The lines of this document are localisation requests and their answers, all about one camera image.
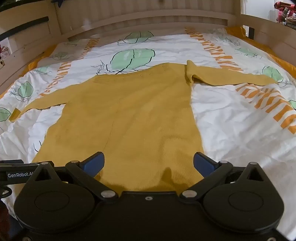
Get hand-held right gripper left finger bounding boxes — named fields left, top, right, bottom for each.
left=24, top=152, right=119, bottom=204

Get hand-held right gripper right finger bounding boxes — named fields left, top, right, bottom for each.
left=179, top=152, right=271, bottom=204

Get yellow knit sweater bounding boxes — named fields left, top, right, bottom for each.
left=9, top=60, right=279, bottom=193

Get white leaf-print duvet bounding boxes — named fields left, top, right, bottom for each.
left=0, top=27, right=296, bottom=233

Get small colourful picture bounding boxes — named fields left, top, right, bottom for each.
left=0, top=44, right=10, bottom=68

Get black bar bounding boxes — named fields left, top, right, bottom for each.
left=0, top=17, right=49, bottom=39

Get colourful fabric items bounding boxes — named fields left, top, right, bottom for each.
left=273, top=1, right=296, bottom=24

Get wooden bed frame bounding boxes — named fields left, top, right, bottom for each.
left=0, top=0, right=296, bottom=95

